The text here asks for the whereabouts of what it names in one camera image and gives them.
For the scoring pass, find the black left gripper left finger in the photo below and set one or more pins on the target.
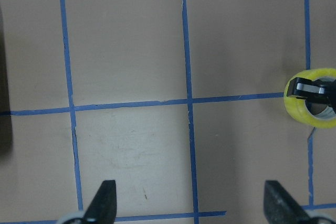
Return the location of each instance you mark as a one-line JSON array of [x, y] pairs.
[[103, 207]]

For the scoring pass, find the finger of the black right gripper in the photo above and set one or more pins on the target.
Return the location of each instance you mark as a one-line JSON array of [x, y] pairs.
[[318, 91]]

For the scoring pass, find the yellow tape roll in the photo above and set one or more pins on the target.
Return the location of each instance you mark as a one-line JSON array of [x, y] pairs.
[[298, 109]]

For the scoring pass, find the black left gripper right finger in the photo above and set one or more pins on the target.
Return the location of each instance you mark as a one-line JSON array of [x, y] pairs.
[[280, 206]]

